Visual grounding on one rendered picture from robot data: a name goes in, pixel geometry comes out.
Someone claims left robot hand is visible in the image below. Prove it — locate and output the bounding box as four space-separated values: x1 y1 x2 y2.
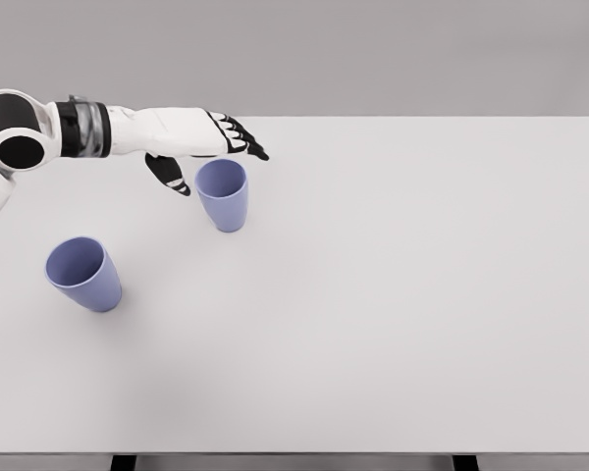
140 107 271 197

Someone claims blue plastic cup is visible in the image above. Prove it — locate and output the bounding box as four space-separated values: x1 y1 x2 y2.
193 158 250 234
44 236 123 313

